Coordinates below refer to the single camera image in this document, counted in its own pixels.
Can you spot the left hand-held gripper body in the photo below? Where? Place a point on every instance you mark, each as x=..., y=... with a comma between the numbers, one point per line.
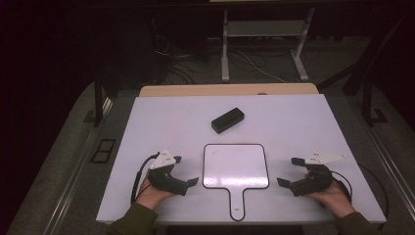
x=164, y=179

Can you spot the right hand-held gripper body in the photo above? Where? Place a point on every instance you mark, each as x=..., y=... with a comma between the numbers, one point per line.
x=313, y=182

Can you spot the white paddle-shaped whiteboard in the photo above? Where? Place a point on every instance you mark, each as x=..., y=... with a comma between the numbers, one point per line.
x=235, y=169

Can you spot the black eraser block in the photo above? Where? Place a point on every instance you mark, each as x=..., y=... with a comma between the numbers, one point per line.
x=227, y=120

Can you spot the person's left hand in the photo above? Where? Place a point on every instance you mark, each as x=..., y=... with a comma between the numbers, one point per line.
x=150, y=196

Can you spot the person's right hand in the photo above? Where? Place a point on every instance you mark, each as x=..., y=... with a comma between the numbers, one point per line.
x=336, y=199

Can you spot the beige wooden board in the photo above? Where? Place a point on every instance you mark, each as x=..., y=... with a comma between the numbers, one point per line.
x=228, y=89

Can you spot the black metal stand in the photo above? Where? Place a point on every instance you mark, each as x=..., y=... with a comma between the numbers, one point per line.
x=98, y=104
x=368, y=101

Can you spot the white metal stand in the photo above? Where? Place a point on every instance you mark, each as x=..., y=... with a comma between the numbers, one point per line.
x=225, y=65

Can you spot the black floor socket frame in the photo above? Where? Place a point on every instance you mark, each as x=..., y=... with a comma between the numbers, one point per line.
x=98, y=156

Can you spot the metal floor rail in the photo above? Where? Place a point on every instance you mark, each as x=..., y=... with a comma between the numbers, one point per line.
x=76, y=166
x=391, y=166

